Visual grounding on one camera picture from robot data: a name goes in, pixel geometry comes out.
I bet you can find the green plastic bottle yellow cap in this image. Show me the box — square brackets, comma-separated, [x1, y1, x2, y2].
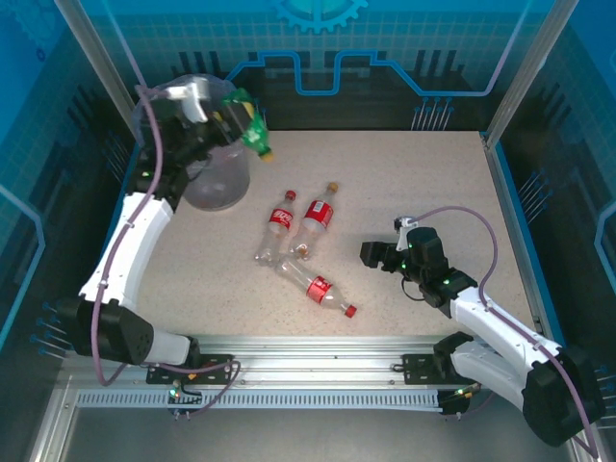
[221, 88, 276, 163]

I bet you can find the cola bottle red cap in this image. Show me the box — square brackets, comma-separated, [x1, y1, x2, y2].
[273, 257, 358, 320]
[253, 190, 298, 267]

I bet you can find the cola bottle brown cap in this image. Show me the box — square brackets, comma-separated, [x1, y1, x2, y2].
[287, 181, 340, 262]

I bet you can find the grey translucent plastic bin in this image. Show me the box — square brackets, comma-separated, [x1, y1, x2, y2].
[134, 76, 252, 213]

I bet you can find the black connector with LED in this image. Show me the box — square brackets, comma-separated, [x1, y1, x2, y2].
[167, 382, 206, 421]
[440, 384, 482, 421]

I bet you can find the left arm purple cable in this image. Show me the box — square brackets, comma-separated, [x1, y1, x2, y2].
[90, 84, 241, 418]

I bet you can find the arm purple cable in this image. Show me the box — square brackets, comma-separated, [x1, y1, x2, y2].
[90, 84, 241, 418]
[411, 205, 601, 461]

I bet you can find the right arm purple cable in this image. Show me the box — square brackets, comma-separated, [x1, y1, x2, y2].
[411, 205, 601, 461]

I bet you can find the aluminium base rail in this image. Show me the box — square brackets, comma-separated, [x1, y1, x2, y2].
[62, 334, 577, 392]

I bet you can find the aluminium frame post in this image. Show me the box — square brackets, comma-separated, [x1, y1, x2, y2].
[53, 0, 149, 110]
[483, 0, 581, 141]

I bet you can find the white slotted cable duct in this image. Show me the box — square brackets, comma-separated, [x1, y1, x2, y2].
[75, 388, 445, 411]

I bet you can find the aluminium lower frame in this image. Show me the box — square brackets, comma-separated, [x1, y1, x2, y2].
[26, 374, 601, 462]

